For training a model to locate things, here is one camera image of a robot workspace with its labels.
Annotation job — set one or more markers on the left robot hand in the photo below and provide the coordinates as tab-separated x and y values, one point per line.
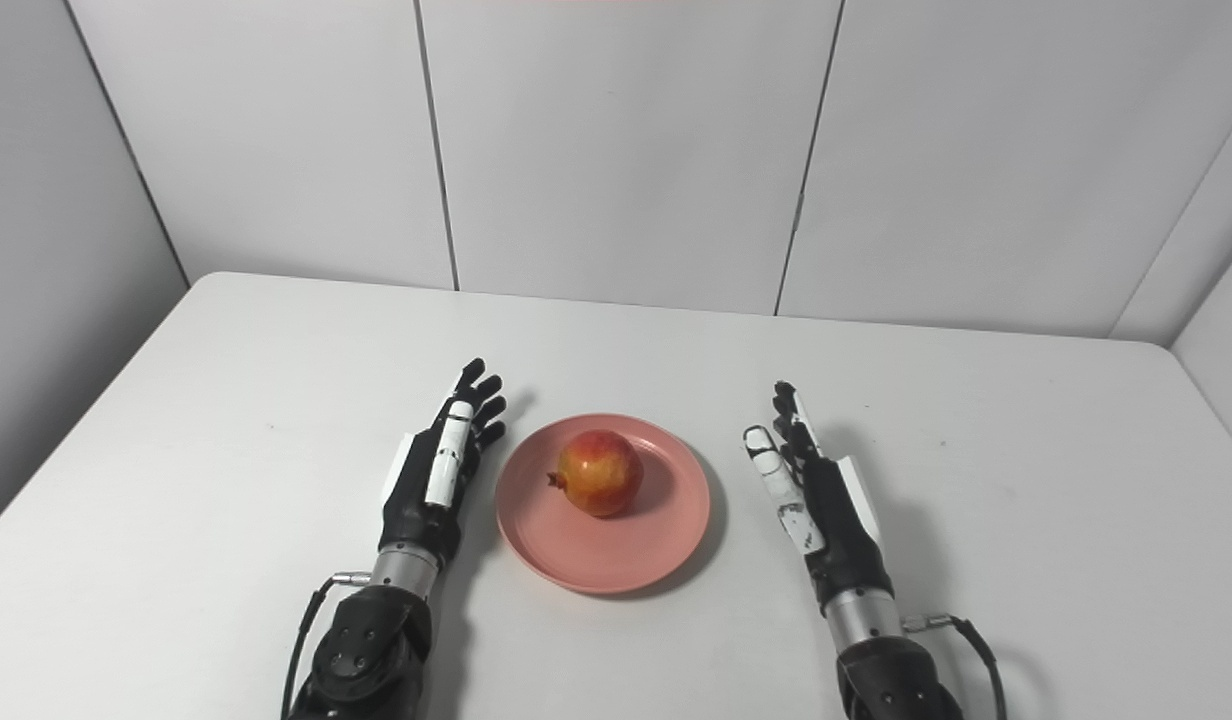
426	500

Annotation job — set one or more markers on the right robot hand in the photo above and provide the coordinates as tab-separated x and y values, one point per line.
836	530

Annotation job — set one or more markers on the pink plate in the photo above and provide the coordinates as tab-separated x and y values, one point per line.
616	550

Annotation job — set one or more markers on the red yellow apple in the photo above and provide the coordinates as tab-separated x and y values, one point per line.
601	472

